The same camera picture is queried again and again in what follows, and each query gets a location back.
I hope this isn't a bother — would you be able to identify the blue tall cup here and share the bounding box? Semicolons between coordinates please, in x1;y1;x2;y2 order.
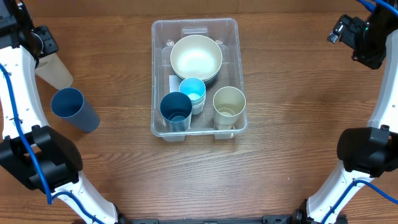
50;87;100;133
160;91;193;132

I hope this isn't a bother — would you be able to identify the clear plastic storage container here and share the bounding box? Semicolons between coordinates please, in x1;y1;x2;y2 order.
150;18;248;141

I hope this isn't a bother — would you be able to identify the blue tall cup front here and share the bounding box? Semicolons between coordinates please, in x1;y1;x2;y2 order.
50;87;100;133

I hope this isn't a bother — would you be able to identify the mint green small cup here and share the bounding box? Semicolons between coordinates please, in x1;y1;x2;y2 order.
191;96;206;105

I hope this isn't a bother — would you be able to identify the cream bowl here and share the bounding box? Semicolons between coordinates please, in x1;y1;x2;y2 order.
170;35;223;82

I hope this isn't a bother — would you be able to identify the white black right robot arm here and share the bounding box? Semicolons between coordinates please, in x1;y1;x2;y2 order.
283;0;397;223

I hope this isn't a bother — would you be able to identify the dark blue bowl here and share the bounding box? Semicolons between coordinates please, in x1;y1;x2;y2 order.
177;67;222;86

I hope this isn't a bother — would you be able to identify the light blue small cup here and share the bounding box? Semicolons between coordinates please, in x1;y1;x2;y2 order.
179;77;206;102

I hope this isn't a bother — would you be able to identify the pink small cup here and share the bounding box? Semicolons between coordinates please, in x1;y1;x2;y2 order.
192;100;205;108

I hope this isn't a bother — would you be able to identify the white label in container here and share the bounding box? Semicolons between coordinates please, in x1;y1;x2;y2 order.
169;75;182;92

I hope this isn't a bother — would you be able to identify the grey small cup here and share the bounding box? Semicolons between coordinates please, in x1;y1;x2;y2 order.
192;105;204;115

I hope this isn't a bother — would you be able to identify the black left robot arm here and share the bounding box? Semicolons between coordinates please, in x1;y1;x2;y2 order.
1;0;128;224

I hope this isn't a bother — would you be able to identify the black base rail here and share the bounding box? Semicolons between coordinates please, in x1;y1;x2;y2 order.
128;215;294;224

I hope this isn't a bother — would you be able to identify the cream tall cup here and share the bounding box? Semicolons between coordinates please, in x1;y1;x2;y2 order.
35;53;73;90
213;86;246;130

